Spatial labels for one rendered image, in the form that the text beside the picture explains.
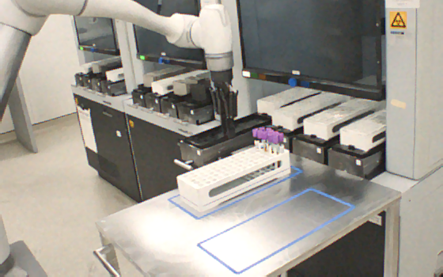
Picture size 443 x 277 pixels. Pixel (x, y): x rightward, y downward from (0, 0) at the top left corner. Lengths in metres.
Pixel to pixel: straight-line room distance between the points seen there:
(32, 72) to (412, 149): 4.13
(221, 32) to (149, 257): 0.77
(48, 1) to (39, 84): 3.79
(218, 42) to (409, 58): 0.58
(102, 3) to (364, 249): 1.06
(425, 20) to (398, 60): 0.13
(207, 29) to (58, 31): 3.63
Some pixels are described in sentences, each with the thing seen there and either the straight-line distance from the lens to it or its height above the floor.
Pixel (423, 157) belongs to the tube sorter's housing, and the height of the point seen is 0.81.
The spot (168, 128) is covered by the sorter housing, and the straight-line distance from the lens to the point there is 2.21.
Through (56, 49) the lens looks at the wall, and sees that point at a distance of 5.01.
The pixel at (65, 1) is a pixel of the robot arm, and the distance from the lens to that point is 1.22.
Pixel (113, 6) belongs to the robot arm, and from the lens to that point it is 1.29.
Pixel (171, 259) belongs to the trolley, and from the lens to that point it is 0.97.
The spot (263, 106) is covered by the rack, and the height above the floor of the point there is 0.85.
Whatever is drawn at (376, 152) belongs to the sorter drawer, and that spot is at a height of 0.80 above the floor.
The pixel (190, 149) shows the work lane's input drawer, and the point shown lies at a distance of 1.58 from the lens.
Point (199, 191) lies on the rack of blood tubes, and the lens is 1.09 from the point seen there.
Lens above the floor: 1.36
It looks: 19 degrees down
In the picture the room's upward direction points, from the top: 7 degrees counter-clockwise
